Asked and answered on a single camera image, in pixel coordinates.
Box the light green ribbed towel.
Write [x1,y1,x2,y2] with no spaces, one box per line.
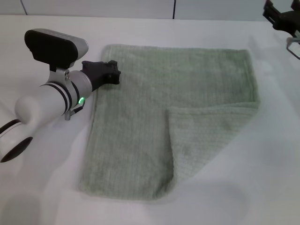
[77,44,262,204]

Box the left arm cable with plug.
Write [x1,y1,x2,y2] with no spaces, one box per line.
[64,103,86,121]

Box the left wrist black silver camera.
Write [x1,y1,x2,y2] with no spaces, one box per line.
[24,28,90,74]

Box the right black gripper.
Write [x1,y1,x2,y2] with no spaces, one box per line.
[262,0,300,38]

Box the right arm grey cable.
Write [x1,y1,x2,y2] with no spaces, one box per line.
[285,36,300,60]

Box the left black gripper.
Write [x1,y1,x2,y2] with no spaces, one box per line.
[81,60,122,92]

